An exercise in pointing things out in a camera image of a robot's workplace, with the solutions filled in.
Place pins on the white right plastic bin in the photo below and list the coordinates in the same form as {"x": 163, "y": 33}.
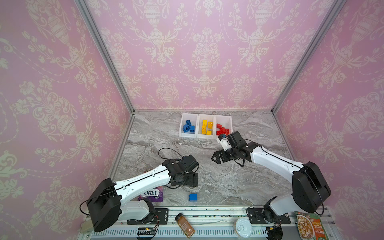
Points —
{"x": 225, "y": 121}

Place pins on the aluminium corner post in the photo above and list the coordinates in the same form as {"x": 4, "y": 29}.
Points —
{"x": 101, "y": 46}
{"x": 320, "y": 33}

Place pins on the green food packet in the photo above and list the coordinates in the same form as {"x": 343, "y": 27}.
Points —
{"x": 310, "y": 227}

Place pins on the white left plastic bin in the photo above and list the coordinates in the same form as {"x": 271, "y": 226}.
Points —
{"x": 194, "y": 120}

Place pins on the blue lego brick lowest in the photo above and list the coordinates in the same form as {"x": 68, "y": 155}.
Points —
{"x": 193, "y": 197}

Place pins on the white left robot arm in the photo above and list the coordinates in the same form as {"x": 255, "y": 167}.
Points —
{"x": 115, "y": 201}

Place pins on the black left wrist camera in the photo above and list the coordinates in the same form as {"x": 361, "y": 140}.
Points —
{"x": 188, "y": 163}

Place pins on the white middle plastic bin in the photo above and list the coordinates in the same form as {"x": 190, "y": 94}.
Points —
{"x": 209, "y": 118}

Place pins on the purple Fox's candy bag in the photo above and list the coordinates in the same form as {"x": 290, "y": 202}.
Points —
{"x": 154, "y": 195}

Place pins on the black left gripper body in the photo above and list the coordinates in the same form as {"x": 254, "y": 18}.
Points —
{"x": 189, "y": 180}

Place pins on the red square lego brick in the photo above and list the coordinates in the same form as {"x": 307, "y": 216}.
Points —
{"x": 221, "y": 131}

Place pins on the aluminium left corner post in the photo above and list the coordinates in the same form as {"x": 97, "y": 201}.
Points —
{"x": 101, "y": 46}

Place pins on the aluminium right corner post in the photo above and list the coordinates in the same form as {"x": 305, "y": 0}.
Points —
{"x": 320, "y": 33}

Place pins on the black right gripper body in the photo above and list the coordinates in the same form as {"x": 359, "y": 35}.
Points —
{"x": 223, "y": 155}

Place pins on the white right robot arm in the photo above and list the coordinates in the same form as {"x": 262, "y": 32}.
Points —
{"x": 309, "y": 187}

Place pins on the white round lid can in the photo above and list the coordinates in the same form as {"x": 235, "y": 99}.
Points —
{"x": 243, "y": 228}

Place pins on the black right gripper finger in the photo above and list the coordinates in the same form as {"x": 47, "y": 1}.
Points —
{"x": 218, "y": 159}
{"x": 217, "y": 153}

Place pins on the white plastic bin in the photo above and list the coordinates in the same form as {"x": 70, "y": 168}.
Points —
{"x": 225, "y": 121}
{"x": 194, "y": 120}
{"x": 209, "y": 118}

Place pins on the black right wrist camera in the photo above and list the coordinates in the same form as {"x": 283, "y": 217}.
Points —
{"x": 233, "y": 140}

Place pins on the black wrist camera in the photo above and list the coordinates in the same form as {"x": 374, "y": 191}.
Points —
{"x": 233, "y": 140}
{"x": 188, "y": 163}

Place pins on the brown spice jar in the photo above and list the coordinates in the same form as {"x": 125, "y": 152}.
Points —
{"x": 185, "y": 226}

